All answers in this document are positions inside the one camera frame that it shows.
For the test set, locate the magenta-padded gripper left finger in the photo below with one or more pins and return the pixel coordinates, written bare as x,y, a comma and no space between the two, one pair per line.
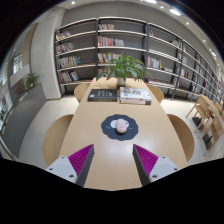
61,166

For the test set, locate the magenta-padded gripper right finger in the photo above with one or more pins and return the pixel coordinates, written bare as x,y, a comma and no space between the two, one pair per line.
163,166

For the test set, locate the pale pink computer mouse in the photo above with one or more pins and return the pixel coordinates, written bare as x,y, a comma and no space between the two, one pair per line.
122,126

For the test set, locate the dark cloud-shaped mouse pad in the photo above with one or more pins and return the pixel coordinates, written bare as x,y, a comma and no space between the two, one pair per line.
108,131

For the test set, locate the slatted wooden chair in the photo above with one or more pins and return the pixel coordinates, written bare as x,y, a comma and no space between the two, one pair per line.
201,110

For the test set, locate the book with white-red spine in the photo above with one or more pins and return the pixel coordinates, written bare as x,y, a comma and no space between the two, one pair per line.
135,102

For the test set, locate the small green plant by window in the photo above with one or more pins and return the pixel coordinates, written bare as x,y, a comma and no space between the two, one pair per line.
2,115

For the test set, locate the white illustrated book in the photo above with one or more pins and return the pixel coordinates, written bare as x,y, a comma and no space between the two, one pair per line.
135,93

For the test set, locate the black hardcover book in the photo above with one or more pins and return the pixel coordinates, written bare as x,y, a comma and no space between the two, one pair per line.
102,95

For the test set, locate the leafy plant on grey ledge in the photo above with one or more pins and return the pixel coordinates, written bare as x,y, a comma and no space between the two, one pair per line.
32,80

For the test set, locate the green potted plant white pot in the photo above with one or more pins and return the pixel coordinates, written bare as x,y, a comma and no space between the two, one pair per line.
125,68

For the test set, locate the grey bookshelf unit with books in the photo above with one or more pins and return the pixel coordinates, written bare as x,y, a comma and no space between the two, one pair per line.
80,43

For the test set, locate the recessed ceiling lights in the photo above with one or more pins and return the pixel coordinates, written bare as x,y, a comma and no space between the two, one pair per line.
175,11

